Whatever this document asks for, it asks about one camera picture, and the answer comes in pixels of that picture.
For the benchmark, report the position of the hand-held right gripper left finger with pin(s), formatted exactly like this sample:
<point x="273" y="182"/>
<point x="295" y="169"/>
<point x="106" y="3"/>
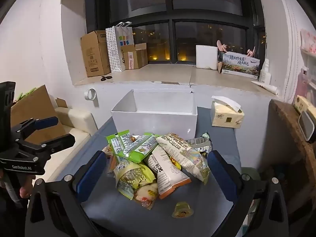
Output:
<point x="91" y="175"/>

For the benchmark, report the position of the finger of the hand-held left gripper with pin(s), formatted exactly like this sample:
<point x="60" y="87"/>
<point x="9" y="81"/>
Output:
<point x="47" y="123"/>
<point x="61" y="140"/>

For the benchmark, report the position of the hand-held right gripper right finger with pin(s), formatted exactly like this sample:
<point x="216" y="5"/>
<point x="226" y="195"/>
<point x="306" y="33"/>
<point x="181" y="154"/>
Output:
<point x="222" y="175"/>

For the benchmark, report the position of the pile of snack packets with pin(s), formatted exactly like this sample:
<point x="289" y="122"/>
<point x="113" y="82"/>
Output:
<point x="167" y="153"/>

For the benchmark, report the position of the white cardboard box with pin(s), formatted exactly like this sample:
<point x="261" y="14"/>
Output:
<point x="153" y="123"/>

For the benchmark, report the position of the person's left hand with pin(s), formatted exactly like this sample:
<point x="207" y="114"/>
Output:
<point x="26" y="190"/>

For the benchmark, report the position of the green packets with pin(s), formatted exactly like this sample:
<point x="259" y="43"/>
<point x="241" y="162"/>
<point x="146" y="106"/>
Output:
<point x="27" y="93"/>

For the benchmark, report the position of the white cushion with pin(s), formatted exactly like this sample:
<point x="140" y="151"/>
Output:
<point x="74" y="123"/>

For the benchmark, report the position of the brown cardboard sheet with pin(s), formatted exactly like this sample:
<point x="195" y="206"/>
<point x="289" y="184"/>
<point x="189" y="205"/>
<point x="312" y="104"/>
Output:
<point x="37" y="103"/>

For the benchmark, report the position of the clear tape roll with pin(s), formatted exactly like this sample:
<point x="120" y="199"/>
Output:
<point x="86" y="94"/>

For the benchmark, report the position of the yellow jelly cup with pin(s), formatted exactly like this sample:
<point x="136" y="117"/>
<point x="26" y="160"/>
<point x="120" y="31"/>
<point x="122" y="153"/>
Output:
<point x="182" y="211"/>

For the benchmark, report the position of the yellow tissue pack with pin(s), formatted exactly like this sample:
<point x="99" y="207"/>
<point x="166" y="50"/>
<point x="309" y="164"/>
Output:
<point x="224" y="118"/>

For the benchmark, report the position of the black scissors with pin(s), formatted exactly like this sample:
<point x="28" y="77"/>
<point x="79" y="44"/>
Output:
<point x="106" y="78"/>

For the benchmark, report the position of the brown cork round table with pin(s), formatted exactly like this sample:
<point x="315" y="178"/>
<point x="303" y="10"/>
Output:
<point x="284" y="133"/>

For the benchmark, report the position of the tall brown cardboard box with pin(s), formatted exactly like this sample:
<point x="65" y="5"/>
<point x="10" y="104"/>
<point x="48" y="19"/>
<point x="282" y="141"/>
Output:
<point x="95" y="54"/>

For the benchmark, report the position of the grey framed small device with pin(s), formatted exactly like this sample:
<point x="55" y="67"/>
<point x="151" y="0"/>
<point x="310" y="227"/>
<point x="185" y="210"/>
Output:
<point x="307" y="126"/>

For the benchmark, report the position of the white dotted paper bag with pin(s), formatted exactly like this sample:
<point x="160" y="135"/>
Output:
<point x="123" y="51"/>

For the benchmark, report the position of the small yellow box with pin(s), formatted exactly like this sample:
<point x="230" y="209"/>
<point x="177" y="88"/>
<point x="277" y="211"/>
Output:
<point x="301" y="103"/>

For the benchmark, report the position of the white plastic bottle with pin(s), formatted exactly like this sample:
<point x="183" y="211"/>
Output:
<point x="266" y="72"/>

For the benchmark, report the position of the printed landscape display box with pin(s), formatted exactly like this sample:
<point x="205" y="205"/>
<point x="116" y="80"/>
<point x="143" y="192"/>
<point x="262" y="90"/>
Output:
<point x="239" y="64"/>

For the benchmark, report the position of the small open cardboard box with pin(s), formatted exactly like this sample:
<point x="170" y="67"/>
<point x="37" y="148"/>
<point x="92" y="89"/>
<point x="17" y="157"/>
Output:
<point x="138" y="56"/>

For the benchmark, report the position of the white paper towel pack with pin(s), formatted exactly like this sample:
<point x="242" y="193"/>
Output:
<point x="206" y="56"/>

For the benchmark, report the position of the pink storage container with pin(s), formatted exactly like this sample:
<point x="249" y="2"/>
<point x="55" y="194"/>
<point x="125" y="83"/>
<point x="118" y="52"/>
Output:
<point x="307" y="86"/>

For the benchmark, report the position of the white curtain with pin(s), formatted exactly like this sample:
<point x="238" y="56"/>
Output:
<point x="293" y="42"/>

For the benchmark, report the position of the pink floral cloth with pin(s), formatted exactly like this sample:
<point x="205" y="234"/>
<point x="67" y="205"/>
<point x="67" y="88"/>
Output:
<point x="308" y="40"/>

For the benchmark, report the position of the dark framed window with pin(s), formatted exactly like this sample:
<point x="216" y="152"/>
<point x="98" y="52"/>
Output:
<point x="170" y="9"/>

